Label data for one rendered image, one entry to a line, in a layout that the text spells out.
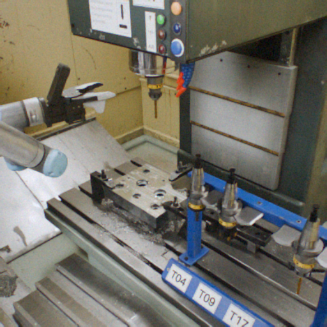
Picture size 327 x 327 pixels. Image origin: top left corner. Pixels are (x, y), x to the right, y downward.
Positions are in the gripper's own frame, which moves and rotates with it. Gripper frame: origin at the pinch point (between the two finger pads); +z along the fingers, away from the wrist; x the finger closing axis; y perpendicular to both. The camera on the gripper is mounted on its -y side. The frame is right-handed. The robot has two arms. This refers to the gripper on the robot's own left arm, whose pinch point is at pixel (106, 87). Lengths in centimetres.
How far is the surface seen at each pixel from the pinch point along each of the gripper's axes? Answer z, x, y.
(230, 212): 13, 45, 22
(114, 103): 40, -114, 55
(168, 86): 69, -96, 45
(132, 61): 8.4, 1.9, -6.7
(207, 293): 7, 45, 49
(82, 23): -4.6, 0.9, -19.4
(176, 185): 7.9, 27.1, 22.5
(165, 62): 15.9, 8.1, -6.6
